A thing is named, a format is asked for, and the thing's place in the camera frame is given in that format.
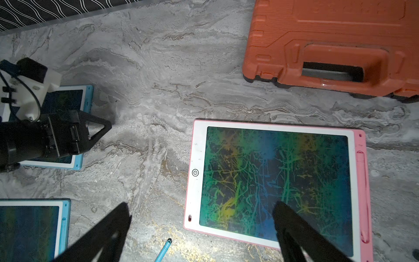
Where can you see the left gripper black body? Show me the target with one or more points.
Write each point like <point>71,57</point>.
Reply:
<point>65,135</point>

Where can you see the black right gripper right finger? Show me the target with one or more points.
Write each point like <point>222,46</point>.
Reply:
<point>295,235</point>

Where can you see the blue stylus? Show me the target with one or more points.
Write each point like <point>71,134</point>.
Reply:
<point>164,250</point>

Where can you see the blue tablet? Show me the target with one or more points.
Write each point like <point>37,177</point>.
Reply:
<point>34,230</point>
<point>65,99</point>

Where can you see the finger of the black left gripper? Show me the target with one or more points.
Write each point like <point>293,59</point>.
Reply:
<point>85,141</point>

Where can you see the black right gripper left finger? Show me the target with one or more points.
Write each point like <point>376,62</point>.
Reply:
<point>104,241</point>

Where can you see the pink stylus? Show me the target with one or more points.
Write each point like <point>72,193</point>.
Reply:
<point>362,191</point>

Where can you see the orange plastic tool case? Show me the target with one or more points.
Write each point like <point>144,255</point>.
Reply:
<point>368,48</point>

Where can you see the pink writing tablet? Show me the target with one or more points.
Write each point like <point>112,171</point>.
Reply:
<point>238,171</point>

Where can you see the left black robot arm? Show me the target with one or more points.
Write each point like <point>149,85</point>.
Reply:
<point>23,140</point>

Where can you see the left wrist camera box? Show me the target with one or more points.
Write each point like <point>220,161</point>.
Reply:
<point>25,91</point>

